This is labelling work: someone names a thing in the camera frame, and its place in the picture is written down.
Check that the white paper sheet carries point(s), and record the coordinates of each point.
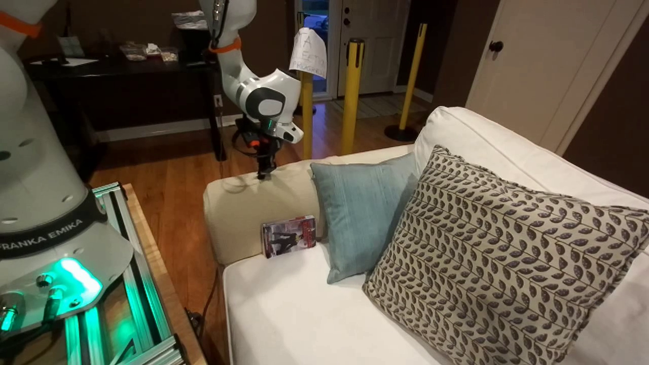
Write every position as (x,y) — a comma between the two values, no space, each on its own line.
(79,62)

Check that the small colourful card box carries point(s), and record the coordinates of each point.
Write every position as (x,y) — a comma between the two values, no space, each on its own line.
(288,235)

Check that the dark box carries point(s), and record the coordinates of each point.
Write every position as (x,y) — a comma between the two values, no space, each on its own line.
(194,51)

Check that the white cloth cover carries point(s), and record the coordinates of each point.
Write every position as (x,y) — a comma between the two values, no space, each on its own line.
(308,54)

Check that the small picture frame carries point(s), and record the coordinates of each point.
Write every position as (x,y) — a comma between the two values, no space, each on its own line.
(69,45)

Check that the white wall outlet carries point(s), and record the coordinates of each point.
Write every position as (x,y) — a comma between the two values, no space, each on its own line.
(217,101)

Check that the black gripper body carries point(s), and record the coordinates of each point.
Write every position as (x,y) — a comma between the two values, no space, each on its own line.
(266,141)

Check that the white couch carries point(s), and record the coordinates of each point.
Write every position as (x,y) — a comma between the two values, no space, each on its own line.
(304,317)

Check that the black door knob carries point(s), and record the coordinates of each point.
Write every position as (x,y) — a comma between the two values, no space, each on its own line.
(494,47)

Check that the black desk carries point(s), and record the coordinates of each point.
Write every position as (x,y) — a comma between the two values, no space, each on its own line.
(133,71)

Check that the light blue pillow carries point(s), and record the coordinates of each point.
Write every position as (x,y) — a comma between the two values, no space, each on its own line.
(361,215)

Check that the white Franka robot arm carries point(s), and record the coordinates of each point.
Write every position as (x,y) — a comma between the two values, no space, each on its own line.
(33,168)

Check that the white panelled entry door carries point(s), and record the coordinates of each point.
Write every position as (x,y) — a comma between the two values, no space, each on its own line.
(378,42)

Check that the leaf patterned grey pillow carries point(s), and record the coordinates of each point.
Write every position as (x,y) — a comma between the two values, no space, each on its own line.
(499,264)

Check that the aluminium frame robot table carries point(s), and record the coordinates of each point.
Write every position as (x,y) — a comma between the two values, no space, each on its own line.
(145,296)

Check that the yellow stanchion post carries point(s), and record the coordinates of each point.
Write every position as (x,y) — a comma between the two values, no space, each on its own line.
(409,74)
(350,93)
(306,119)

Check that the clutter pile on desk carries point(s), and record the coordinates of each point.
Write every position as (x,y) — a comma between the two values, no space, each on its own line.
(148,51)

